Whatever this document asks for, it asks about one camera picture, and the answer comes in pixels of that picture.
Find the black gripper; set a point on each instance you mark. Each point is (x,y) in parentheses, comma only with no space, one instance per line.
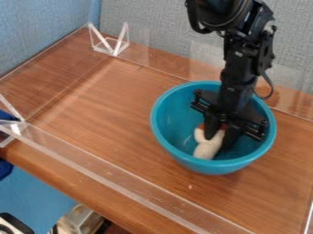
(228,109)

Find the white and orange toy mushroom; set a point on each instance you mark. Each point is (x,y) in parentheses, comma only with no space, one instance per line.
(208,148)

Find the blue plastic bowl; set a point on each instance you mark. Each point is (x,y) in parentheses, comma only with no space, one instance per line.
(173,121)

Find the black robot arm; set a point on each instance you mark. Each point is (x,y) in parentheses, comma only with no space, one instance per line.
(244,22)

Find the clear acrylic back barrier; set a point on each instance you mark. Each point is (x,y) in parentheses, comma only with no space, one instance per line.
(198,62)

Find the clear acrylic barrier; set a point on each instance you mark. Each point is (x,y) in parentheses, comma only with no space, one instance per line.
(198,62)
(141,206)

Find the clear acrylic front barrier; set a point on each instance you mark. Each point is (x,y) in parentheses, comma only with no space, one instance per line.
(141,206)

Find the grey metal box below table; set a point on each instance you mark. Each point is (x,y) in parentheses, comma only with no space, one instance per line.
(79,221)

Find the blue object at left edge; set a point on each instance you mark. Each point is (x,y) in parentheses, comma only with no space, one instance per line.
(6,166)

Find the black and white device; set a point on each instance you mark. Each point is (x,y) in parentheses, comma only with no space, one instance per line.
(12,226)

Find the clear acrylic corner bracket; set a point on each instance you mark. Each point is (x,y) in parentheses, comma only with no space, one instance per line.
(109,45)

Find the clear acrylic left bracket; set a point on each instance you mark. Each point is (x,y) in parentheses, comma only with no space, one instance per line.
(11,127)

